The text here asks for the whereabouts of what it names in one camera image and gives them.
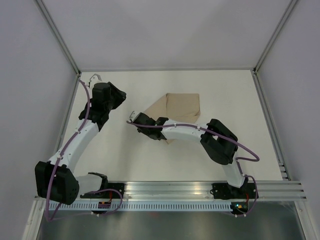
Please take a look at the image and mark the beige cloth napkin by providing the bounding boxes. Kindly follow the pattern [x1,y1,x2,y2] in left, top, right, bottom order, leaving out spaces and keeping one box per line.
[143,93,201,145]

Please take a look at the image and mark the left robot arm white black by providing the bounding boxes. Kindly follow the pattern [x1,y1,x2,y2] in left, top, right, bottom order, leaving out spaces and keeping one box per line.
[35,82,126,205]

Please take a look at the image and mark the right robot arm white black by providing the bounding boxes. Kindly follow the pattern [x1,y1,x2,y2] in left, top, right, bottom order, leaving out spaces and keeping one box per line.
[132,112,248,198]

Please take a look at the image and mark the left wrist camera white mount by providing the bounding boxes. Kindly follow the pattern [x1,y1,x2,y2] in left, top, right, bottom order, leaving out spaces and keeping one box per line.
[86,73,102,89]

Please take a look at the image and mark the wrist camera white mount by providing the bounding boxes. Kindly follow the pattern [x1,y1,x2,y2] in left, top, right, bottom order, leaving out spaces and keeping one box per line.
[86,73,102,89]
[127,110,140,123]

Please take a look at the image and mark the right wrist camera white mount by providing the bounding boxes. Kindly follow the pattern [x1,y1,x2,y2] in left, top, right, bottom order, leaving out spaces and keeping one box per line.
[127,110,140,123]

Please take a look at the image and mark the aluminium front rail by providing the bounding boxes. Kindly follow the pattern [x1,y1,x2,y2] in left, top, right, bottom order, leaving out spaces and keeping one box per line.
[33,180,308,201]

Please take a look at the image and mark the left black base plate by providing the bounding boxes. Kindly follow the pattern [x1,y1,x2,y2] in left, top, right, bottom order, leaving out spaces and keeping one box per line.
[106,182,126,199]

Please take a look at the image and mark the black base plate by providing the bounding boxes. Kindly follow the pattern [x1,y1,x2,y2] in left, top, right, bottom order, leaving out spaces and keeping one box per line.
[106,182,126,199]
[210,182,258,200]

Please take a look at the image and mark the left aluminium frame post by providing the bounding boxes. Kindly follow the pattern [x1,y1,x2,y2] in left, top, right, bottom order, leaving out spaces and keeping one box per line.
[34,0,81,76]

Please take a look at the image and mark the aluminium frame post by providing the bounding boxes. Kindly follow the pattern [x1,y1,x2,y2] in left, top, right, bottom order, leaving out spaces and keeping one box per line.
[34,0,81,76]
[251,0,300,75]

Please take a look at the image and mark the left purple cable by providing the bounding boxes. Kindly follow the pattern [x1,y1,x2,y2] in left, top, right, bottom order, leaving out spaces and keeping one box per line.
[45,79,123,222]

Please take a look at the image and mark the purple cable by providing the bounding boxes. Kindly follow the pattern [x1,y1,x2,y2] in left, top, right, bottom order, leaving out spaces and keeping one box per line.
[126,119,261,213]
[45,79,123,222]

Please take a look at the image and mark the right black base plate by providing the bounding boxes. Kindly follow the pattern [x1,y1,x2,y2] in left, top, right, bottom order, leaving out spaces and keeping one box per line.
[210,182,258,200]

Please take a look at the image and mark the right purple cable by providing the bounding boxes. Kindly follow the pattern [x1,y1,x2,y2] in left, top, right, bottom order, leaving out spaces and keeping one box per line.
[126,119,261,213]

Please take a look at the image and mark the white slotted cable duct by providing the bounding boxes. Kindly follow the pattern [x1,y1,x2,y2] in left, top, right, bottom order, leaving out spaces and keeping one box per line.
[59,200,232,212]

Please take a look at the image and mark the right aluminium frame post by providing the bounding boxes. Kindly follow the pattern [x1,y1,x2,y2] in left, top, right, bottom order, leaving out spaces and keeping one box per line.
[251,0,300,75]

